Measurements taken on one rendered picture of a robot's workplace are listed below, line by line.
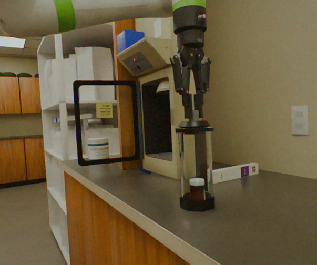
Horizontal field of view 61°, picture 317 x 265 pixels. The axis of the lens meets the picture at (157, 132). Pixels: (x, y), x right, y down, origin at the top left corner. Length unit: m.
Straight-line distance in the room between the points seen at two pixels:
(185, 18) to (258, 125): 0.74
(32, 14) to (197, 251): 0.64
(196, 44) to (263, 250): 0.52
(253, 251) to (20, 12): 0.71
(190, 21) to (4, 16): 0.45
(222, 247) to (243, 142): 0.90
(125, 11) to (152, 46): 0.28
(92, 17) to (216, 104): 0.94
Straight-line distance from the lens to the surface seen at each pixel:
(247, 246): 0.60
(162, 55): 1.11
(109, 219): 1.14
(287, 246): 0.61
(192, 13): 0.77
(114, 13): 0.84
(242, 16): 1.48
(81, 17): 0.80
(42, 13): 0.76
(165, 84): 1.22
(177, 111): 1.11
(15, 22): 0.76
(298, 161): 1.26
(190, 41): 0.76
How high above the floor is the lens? 1.20
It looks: 3 degrees down
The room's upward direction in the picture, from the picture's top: 3 degrees counter-clockwise
